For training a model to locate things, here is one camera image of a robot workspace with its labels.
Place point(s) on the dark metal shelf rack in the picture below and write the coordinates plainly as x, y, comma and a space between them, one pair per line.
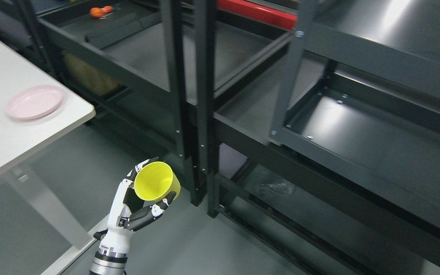
140, 64

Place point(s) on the orange toy on shelf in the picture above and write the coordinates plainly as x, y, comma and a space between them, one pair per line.
97, 12

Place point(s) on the pink plastic plate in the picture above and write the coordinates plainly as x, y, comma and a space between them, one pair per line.
35, 102

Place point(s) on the grey metal shelf unit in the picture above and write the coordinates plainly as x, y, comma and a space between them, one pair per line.
356, 121

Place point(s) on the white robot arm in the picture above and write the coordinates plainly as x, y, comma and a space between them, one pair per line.
113, 264

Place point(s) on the yellow plastic cup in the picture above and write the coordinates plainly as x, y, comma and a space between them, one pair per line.
156, 180

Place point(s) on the white table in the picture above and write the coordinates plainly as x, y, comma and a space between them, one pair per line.
19, 140

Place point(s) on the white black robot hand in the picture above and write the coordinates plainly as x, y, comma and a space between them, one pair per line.
128, 214

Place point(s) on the red bar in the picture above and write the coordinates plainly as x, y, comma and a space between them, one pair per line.
261, 13

